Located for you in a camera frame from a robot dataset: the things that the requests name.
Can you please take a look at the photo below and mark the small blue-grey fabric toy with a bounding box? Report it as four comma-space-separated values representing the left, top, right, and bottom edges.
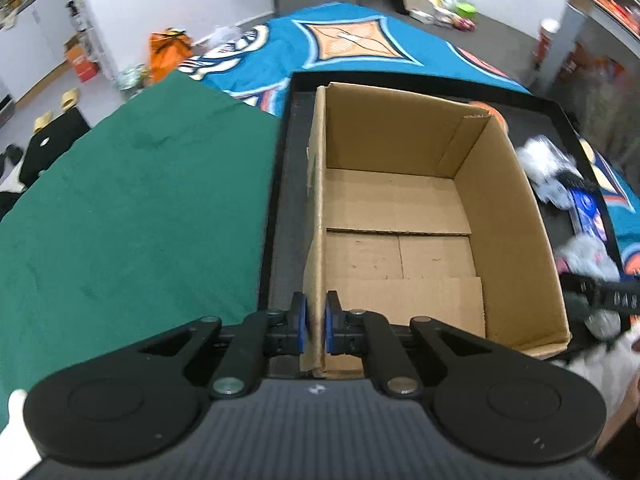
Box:
536, 180, 573, 210

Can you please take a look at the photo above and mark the green cloth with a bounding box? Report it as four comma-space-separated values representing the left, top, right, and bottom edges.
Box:
1, 74, 280, 396

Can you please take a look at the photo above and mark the blue tissue packet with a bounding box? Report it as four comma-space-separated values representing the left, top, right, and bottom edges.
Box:
570, 188, 608, 242

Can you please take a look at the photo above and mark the clear plastic bag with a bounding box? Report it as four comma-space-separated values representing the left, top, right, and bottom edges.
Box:
515, 136, 582, 193

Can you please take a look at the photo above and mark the black slippers pair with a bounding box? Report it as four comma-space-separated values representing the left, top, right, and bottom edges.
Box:
0, 144, 24, 174

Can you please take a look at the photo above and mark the yellow slipper far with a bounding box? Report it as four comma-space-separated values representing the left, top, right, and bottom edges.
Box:
61, 88, 79, 113

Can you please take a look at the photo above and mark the orange gift bag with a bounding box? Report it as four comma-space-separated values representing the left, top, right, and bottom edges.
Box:
149, 28, 192, 84

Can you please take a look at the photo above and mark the black white pouch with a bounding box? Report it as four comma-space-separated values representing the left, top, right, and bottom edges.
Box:
554, 170, 590, 191

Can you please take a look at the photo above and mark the blue patterned blanket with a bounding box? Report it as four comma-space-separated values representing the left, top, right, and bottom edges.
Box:
177, 1, 640, 281

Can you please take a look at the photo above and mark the white side table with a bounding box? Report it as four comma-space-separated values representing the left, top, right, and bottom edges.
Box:
534, 0, 639, 96

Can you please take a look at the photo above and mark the red white cup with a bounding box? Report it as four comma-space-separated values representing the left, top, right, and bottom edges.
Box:
534, 18, 560, 66

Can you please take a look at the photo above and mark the black dice stool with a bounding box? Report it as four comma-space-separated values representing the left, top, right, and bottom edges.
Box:
20, 107, 90, 188

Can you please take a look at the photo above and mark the yellow slipper near stool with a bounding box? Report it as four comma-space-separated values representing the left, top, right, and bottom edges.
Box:
32, 110, 53, 134

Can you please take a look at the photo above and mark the black shallow tray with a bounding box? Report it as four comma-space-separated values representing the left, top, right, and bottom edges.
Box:
257, 70, 626, 361

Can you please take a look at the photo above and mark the hamburger plush toy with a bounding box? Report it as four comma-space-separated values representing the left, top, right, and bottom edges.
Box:
470, 101, 509, 134

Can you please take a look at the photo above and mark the white kitchen cabinet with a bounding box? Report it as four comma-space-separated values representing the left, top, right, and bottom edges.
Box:
0, 0, 75, 102

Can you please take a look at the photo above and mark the orange cardboard carton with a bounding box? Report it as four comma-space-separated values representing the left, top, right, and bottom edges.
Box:
64, 34, 100, 82

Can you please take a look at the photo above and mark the green lidded jar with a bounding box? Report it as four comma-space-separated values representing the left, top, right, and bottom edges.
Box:
454, 1, 477, 20

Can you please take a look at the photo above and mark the grey fluffy plush toy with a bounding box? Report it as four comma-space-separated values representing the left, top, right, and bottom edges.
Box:
554, 233, 622, 341

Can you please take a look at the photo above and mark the brown cardboard box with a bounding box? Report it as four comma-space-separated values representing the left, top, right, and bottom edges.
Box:
299, 82, 572, 378

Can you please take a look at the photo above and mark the white plastic bag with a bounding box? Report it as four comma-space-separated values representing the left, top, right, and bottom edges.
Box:
205, 25, 242, 50

